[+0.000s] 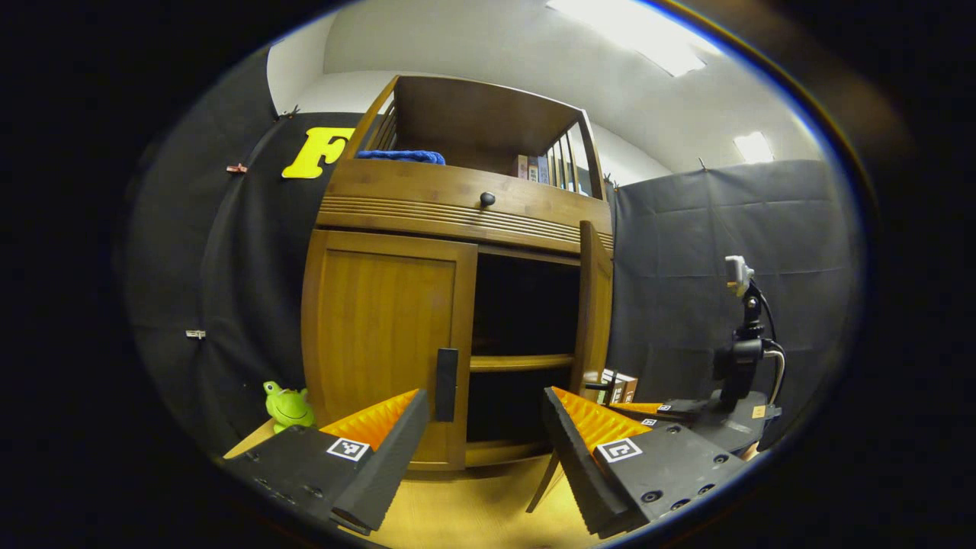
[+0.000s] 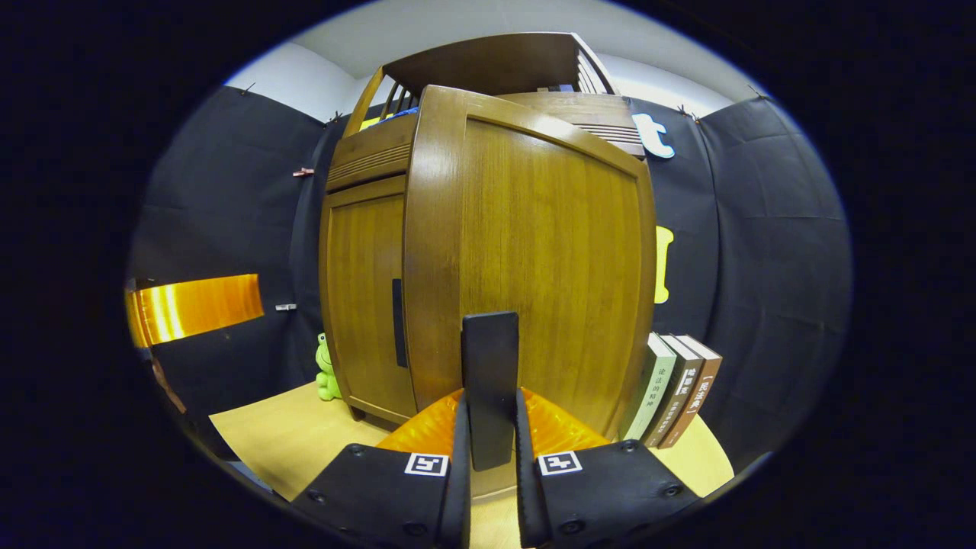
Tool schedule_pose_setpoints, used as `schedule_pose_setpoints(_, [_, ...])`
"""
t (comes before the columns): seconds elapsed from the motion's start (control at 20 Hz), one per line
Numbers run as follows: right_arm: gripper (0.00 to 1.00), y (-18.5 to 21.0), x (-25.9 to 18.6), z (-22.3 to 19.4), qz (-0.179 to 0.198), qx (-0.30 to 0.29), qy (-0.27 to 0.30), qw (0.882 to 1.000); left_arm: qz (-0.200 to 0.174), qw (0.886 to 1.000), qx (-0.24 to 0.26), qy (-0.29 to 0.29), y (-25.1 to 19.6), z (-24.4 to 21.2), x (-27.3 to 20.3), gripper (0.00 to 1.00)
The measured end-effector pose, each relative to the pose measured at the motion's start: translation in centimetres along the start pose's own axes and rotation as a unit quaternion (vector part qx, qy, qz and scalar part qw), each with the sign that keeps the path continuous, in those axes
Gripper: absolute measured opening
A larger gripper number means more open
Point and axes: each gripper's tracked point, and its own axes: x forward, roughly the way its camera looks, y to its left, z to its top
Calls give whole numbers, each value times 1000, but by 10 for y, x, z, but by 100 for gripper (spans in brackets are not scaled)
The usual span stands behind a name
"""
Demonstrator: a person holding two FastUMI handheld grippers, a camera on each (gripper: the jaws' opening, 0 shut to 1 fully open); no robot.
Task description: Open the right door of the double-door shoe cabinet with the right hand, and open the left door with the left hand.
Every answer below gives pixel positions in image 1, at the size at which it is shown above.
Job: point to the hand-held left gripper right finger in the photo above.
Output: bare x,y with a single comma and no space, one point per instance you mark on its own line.
579,473

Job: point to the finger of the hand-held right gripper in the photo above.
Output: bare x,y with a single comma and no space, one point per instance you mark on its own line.
640,408
656,422

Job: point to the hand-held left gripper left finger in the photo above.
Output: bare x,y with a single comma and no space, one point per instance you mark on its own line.
389,465

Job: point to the wooden shoe cabinet door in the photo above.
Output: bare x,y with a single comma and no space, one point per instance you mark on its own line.
595,305
374,335

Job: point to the wooden double-door shoe cabinet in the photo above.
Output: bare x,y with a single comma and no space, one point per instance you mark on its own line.
473,114

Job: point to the wooden inner cabinet shelf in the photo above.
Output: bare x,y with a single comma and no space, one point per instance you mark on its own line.
522,362

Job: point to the wooden cabinet drawer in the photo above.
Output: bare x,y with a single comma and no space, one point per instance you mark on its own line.
412,191

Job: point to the brown and white books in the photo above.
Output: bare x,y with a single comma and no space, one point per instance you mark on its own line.
621,387

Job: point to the black backdrop cloth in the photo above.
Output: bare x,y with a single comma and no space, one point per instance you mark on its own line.
686,267

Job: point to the green frog plush toy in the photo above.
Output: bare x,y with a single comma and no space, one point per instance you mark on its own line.
290,408

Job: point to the small ceiling light panel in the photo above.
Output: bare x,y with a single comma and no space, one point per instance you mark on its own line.
753,147

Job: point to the black round drawer knob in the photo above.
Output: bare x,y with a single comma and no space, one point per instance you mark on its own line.
487,200

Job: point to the grey spine book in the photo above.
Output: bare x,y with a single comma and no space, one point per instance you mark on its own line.
533,169

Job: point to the pink spine book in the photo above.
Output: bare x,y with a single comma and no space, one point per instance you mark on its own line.
522,168

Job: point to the blue folded towel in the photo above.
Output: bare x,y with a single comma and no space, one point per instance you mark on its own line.
400,157

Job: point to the large ceiling light panel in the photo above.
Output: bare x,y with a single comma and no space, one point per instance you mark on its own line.
640,30

